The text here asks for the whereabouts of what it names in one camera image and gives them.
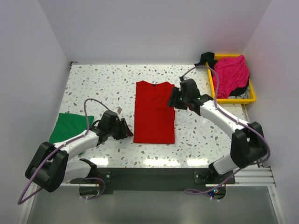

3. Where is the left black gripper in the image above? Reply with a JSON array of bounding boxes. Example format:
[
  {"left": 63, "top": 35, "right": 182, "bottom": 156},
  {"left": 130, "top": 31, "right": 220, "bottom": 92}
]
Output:
[{"left": 107, "top": 118, "right": 133, "bottom": 140}]

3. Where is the red t shirt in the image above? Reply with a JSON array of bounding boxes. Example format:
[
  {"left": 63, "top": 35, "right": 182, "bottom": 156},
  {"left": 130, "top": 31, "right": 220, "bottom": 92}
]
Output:
[{"left": 133, "top": 81, "right": 175, "bottom": 144}]

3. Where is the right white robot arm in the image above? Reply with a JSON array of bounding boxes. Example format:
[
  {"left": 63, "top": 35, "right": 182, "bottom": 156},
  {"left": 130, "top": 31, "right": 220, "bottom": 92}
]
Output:
[{"left": 168, "top": 79, "right": 270, "bottom": 183}]

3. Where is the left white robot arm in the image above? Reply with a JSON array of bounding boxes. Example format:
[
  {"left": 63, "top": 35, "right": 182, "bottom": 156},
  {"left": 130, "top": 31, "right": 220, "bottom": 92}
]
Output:
[{"left": 25, "top": 111, "right": 133, "bottom": 192}]

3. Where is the yellow plastic bin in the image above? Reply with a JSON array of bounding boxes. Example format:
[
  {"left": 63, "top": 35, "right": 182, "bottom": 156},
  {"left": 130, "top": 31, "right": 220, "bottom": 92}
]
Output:
[{"left": 207, "top": 53, "right": 256, "bottom": 105}]

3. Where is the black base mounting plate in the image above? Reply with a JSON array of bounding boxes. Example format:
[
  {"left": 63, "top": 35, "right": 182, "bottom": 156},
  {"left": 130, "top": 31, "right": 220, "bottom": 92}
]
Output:
[{"left": 70, "top": 168, "right": 233, "bottom": 196}]

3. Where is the black t shirt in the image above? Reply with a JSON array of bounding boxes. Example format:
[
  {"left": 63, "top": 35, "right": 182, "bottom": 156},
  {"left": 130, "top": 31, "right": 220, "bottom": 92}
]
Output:
[{"left": 194, "top": 52, "right": 218, "bottom": 69}]

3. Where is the folded green t shirt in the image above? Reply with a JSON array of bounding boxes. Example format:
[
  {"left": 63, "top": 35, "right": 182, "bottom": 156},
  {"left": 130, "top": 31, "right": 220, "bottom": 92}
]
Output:
[{"left": 49, "top": 113, "right": 94, "bottom": 151}]

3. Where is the pink t shirt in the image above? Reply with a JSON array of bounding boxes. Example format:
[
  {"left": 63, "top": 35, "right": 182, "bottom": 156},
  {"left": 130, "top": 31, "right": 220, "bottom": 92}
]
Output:
[{"left": 213, "top": 55, "right": 250, "bottom": 99}]

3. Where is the grey cloth in bin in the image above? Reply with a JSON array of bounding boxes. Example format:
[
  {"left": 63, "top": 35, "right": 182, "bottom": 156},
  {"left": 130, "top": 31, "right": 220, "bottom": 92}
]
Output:
[{"left": 241, "top": 88, "right": 251, "bottom": 99}]

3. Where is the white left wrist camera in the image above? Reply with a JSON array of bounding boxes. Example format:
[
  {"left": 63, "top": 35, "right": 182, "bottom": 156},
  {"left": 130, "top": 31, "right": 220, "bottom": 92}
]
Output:
[{"left": 114, "top": 106, "right": 122, "bottom": 115}]

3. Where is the aluminium rail frame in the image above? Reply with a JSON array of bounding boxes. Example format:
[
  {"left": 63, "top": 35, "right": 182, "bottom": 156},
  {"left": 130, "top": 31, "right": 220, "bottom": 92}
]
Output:
[{"left": 17, "top": 105, "right": 288, "bottom": 224}]

